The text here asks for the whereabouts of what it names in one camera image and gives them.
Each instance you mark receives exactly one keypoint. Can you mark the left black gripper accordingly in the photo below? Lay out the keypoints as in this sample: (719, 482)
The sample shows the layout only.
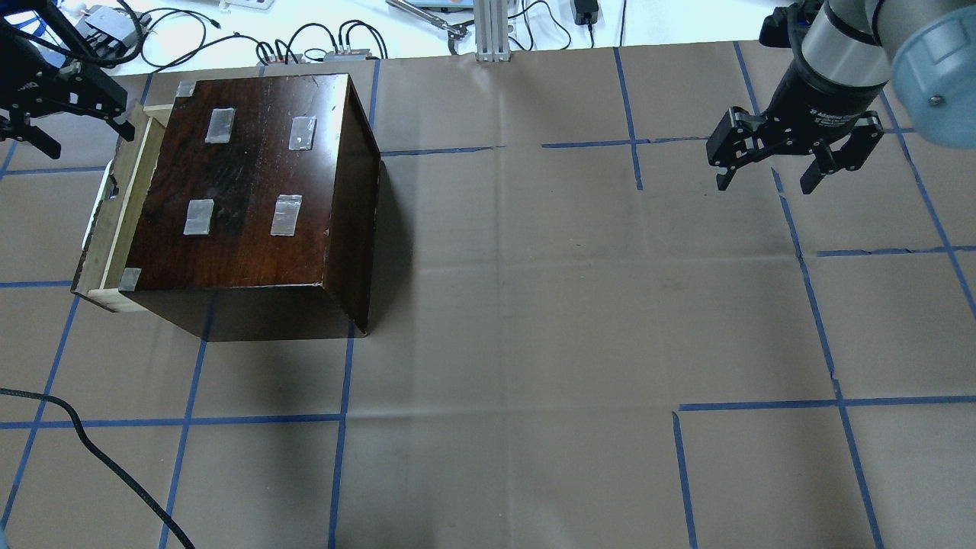
(21, 62)

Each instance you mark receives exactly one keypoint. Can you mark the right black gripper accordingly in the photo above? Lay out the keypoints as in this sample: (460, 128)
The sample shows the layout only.
(814, 100)

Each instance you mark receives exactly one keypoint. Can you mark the light wooden drawer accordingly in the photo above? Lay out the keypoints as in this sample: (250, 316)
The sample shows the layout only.
(117, 207)

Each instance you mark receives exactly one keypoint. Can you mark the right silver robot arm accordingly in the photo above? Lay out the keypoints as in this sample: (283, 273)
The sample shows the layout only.
(843, 54)

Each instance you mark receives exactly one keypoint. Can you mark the dark wooden drawer cabinet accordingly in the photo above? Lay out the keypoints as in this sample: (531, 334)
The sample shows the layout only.
(259, 220)

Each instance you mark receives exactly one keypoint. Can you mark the black power adapter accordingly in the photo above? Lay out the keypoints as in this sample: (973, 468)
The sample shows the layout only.
(585, 12)

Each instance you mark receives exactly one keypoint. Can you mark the brown paper table mat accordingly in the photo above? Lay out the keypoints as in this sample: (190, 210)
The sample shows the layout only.
(576, 340)

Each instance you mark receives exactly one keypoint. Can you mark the aluminium frame post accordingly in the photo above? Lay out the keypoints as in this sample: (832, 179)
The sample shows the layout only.
(491, 31)

